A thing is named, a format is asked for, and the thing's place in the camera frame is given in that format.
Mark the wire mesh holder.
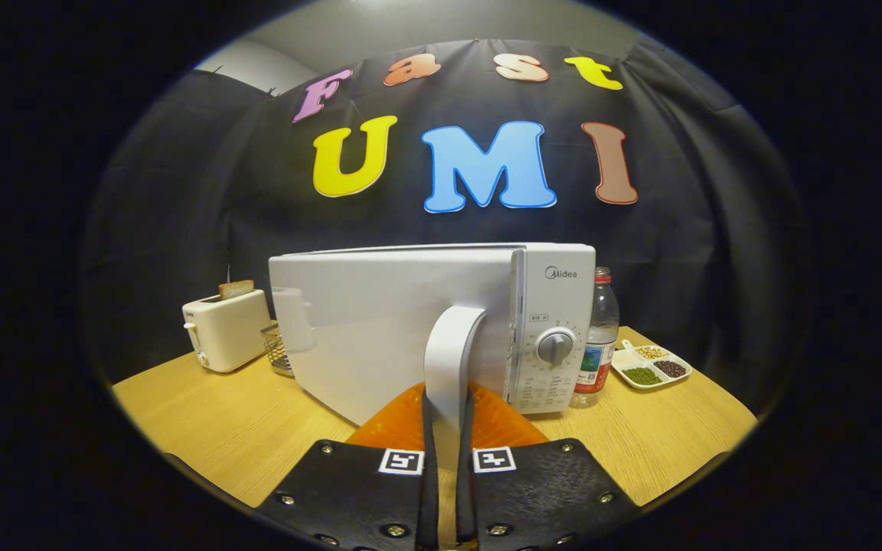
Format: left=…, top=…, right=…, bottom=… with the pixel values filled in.
left=261, top=323, right=296, bottom=377

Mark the white divided bean dish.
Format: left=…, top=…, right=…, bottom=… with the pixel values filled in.
left=611, top=341, right=693, bottom=391

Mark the white toaster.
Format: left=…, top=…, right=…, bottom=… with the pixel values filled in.
left=182, top=289, right=273, bottom=374

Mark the clear plastic water bottle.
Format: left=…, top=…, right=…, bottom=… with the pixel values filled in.
left=570, top=266, right=620, bottom=409

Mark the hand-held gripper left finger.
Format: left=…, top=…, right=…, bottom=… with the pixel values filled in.
left=257, top=381, right=442, bottom=551

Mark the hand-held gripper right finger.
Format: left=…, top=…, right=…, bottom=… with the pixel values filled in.
left=456, top=383, right=641, bottom=551

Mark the white microwave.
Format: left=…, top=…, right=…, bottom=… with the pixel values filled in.
left=269, top=243, right=597, bottom=471

